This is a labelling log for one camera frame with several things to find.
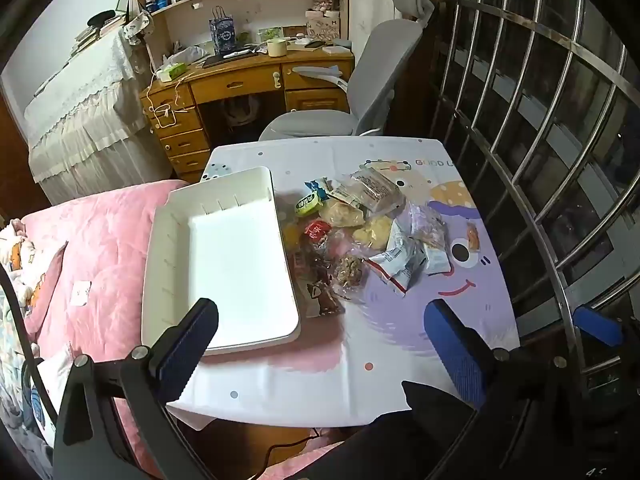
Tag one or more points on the metal window grille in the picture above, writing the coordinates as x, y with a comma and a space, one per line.
550, 110

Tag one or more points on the small blue white snack packet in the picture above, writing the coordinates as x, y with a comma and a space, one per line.
317, 187

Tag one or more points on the blue gift bag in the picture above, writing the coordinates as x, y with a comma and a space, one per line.
222, 35

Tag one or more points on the black tablet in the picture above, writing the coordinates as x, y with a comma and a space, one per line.
225, 60

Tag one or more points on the white paper tag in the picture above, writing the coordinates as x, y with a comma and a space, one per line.
80, 294

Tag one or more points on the clear plastic bag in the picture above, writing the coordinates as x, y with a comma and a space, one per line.
190, 54

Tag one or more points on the black hat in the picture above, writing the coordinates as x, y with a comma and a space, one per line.
101, 18

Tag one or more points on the purple snack packet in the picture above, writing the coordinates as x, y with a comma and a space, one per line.
427, 225

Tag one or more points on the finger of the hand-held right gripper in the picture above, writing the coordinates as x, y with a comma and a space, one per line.
597, 325

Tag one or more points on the floral cloth bag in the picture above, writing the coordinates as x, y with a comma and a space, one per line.
137, 25

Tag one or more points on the red candy packet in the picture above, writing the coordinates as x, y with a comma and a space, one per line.
317, 232

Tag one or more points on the yellow crumbly pastry packet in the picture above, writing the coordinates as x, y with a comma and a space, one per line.
342, 214
372, 232

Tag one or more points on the cartoon printed quilt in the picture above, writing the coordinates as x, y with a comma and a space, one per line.
20, 270

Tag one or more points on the blue white foil packet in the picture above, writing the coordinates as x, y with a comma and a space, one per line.
436, 260

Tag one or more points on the white lace cover cloth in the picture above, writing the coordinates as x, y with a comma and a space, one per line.
85, 110

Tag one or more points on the dark cloth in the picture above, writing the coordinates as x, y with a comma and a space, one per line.
380, 450

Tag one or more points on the dark brown snack packet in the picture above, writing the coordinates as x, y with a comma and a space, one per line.
320, 297

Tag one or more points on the pink blanket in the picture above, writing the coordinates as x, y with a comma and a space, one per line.
110, 240

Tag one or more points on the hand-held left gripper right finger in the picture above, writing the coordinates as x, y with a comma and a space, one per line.
455, 350

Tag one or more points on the cream mug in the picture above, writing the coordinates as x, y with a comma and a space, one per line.
276, 47

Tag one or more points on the white plastic tray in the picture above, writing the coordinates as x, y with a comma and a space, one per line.
235, 260

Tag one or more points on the small red brown packet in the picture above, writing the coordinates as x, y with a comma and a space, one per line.
302, 262

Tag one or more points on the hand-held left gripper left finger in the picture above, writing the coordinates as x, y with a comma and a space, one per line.
185, 350

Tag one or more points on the wooden bookshelf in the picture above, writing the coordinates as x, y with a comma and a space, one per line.
260, 0

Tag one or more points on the wooden desk with drawers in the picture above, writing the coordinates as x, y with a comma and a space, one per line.
235, 82

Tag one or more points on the green snack packet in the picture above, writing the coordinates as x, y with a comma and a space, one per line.
307, 205

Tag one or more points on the cardboard box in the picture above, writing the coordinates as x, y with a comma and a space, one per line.
324, 25

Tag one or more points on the clear brown granola packet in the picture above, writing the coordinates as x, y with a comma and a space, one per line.
350, 270

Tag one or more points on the beige label snack packet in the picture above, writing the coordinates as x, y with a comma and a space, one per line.
345, 194

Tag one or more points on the small orange snack packet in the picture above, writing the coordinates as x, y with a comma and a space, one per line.
472, 237

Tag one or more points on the green tissue box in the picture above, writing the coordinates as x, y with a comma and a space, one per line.
171, 71

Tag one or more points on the cartoon printed tablecloth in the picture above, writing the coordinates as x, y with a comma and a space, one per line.
380, 340

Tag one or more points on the grey office chair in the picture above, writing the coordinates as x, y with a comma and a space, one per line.
380, 60

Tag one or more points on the small yellow snack packet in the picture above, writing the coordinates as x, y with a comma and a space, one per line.
291, 235

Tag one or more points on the clear packet with printed text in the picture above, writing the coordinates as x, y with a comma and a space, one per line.
397, 265

